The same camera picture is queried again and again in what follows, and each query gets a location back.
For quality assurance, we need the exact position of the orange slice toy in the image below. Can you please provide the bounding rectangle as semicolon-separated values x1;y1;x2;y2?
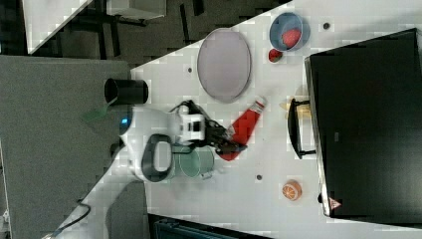
282;180;303;201

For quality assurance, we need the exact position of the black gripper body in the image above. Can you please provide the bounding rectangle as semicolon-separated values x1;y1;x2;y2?
203;119;230;148

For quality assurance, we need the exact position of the blue bowl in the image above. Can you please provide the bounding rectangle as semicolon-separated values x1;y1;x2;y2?
269;12;311;52

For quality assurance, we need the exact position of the peeled banana toy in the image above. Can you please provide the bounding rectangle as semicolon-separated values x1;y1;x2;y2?
280;85;312;120

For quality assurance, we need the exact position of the strawberry in bowl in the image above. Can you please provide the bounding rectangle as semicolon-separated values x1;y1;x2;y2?
282;29;302;48

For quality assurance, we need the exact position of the strawberry on table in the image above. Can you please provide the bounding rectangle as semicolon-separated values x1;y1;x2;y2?
268;49;283;63

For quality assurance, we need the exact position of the blue crate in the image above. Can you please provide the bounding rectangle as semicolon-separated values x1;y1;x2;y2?
151;218;270;239

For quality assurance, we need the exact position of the red ketchup bottle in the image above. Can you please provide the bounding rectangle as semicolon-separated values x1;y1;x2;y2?
218;96;267;161

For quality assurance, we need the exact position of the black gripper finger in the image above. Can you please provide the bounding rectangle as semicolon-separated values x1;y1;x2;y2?
215;141;247;154
224;125;236;137

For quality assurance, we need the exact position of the upper black cylinder post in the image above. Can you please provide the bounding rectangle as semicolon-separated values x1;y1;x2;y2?
104;79;149;106

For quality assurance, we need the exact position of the grey round plate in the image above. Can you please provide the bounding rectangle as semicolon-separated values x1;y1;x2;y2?
197;28;252;104

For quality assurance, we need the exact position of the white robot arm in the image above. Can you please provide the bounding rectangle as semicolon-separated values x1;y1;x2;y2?
42;101;247;239

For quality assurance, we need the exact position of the black oven door handle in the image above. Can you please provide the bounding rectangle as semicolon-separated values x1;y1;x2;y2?
288;99;317;159

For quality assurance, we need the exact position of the green cup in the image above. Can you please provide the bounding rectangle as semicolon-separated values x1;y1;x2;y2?
178;146;215;180

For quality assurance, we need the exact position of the white side table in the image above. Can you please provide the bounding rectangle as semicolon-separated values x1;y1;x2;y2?
21;0;93;55

